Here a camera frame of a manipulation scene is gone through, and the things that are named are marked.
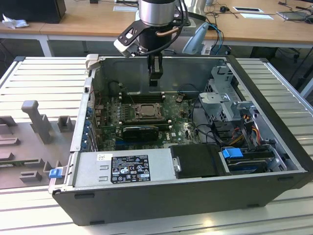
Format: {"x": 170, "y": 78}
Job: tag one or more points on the small white box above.
{"x": 206, "y": 50}

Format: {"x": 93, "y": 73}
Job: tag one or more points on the pale blue sheet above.
{"x": 124, "y": 8}
{"x": 256, "y": 16}

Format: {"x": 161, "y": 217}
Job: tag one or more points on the black plastic cover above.
{"x": 195, "y": 160}

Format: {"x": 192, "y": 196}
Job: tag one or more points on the small black device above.
{"x": 93, "y": 1}

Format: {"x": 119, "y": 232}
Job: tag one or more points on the black power supply label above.
{"x": 130, "y": 169}

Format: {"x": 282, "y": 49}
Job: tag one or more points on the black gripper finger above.
{"x": 154, "y": 79}

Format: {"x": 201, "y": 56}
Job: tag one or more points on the pale blue teach pendant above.
{"x": 195, "y": 40}

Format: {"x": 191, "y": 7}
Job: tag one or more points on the grey tablet device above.
{"x": 293, "y": 16}

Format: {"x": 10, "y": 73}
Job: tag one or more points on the blue expansion card retainer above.
{"x": 87, "y": 125}

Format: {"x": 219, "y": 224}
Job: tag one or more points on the blue case latch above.
{"x": 55, "y": 173}

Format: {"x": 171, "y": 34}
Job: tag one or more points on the black computer box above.
{"x": 31, "y": 11}

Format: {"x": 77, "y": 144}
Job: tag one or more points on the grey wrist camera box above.
{"x": 189, "y": 29}

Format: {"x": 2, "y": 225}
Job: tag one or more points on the green motherboard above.
{"x": 181, "y": 127}

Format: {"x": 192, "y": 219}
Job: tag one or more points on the grey parts rack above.
{"x": 24, "y": 137}

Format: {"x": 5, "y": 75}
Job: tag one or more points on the light grey case latch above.
{"x": 91, "y": 60}

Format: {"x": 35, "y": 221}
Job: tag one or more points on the small white sticker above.
{"x": 104, "y": 157}

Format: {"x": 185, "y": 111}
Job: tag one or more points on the white framed desk hatch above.
{"x": 248, "y": 9}

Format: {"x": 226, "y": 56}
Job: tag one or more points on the copper coloured curved tube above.
{"x": 168, "y": 33}

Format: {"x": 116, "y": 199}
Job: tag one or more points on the black RAM slot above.
{"x": 141, "y": 100}
{"x": 141, "y": 95}
{"x": 144, "y": 120}
{"x": 146, "y": 123}

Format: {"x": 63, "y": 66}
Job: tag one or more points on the black CPU socket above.
{"x": 133, "y": 118}

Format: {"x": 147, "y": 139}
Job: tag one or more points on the hard disk in blue carrier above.
{"x": 231, "y": 153}

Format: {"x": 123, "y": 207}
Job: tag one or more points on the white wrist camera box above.
{"x": 122, "y": 47}

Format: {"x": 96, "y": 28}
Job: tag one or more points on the black cylindrical component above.
{"x": 113, "y": 88}

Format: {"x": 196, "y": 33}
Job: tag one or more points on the black open PC case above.
{"x": 171, "y": 203}

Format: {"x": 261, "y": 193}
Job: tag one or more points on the silver metal drive cage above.
{"x": 215, "y": 102}

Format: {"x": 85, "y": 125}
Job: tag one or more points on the grey power supply unit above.
{"x": 85, "y": 169}

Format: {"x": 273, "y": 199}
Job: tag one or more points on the round coin cell battery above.
{"x": 179, "y": 98}

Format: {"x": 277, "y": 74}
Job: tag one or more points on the green RAM stick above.
{"x": 19, "y": 162}

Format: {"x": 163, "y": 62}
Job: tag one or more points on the crumpled white paper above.
{"x": 14, "y": 23}

